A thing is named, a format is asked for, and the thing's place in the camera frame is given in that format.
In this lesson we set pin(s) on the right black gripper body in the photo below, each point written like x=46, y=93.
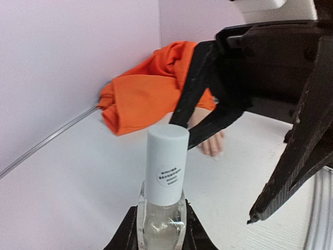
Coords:
x=274, y=53

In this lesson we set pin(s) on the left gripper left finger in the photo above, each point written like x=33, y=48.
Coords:
x=126, y=235

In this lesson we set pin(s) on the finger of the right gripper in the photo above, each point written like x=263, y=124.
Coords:
x=208, y=71
x=309, y=148

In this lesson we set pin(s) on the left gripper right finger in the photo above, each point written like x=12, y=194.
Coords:
x=196, y=237

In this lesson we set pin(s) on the clear nail polish bottle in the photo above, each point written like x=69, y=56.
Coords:
x=160, y=227

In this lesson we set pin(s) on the white nail polish cap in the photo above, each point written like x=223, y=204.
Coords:
x=167, y=146

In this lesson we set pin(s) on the mannequin hand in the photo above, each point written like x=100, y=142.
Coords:
x=212, y=146

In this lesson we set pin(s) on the orange hoodie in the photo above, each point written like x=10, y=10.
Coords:
x=146, y=93

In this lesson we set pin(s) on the aluminium front rail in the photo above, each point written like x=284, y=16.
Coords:
x=319, y=236

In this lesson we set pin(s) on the aluminium rail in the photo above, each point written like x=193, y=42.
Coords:
x=319, y=236
x=44, y=142

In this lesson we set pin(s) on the aluminium back rail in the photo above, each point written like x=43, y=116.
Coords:
x=44, y=142

